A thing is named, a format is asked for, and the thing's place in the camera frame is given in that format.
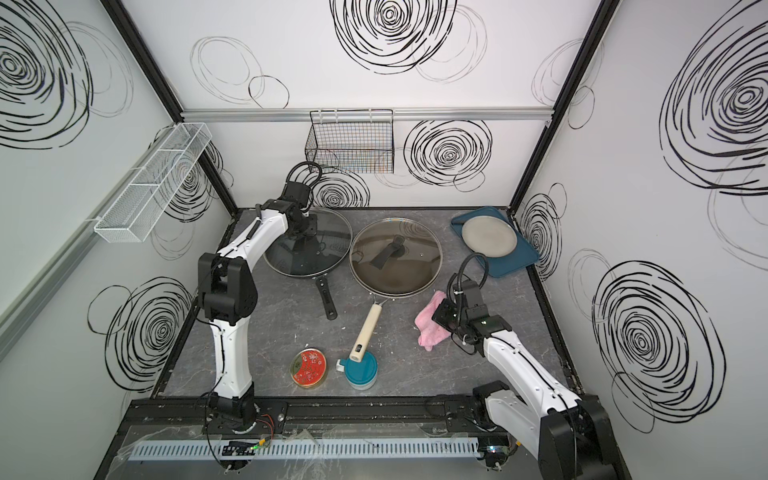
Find grey round plate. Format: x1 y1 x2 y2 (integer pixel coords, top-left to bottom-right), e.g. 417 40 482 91
461 215 518 258

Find black frying pan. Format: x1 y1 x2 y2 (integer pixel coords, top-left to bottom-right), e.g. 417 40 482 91
263 206 354 321

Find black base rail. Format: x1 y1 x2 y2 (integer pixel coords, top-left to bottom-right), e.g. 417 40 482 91
119 392 604 430

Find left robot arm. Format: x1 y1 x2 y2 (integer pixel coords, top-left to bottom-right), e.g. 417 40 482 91
198 180 313 433

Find glass pot lid black knob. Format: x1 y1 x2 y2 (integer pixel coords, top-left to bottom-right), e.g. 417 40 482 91
349 217 444 299

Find black wire basket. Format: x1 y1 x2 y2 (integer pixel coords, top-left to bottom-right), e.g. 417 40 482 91
304 109 395 174

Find teal lidded cup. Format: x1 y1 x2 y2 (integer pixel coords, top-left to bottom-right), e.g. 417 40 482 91
336 351 378 390

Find pink cloth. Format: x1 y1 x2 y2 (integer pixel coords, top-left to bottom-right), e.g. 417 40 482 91
414 291 450 352

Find white slotted cable duct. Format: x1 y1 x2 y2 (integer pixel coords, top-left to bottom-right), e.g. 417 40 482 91
127 437 481 461

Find white mesh shelf basket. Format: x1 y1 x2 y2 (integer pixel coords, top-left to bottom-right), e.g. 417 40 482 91
94 123 212 243

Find teal tray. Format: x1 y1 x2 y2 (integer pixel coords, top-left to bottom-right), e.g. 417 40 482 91
450 207 539 278

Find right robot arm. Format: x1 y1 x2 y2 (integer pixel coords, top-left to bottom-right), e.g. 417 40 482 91
432 280 626 479

